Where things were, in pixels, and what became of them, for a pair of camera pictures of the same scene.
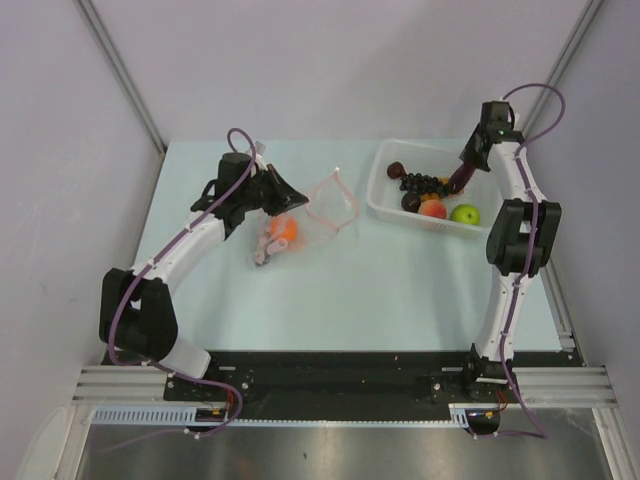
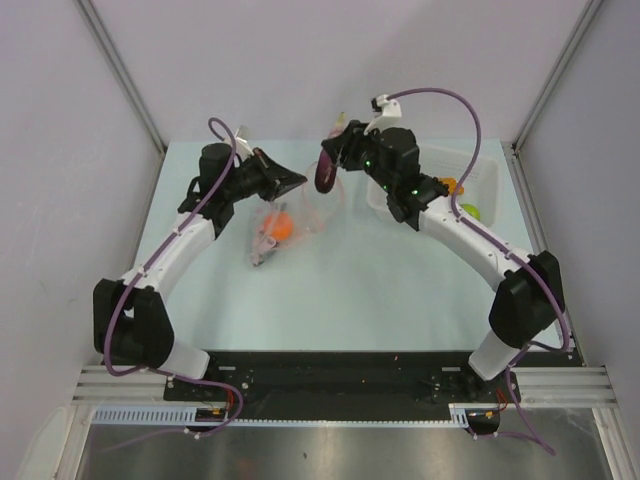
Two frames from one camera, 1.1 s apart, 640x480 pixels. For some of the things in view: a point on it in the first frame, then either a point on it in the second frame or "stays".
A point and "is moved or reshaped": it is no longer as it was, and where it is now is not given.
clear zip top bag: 303,227 is moved or reshaped
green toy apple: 466,214 stays
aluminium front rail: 545,387 stays
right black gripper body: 470,155 → 364,148
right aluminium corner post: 589,13 stays
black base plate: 286,385 stays
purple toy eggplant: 460,177 → 326,170
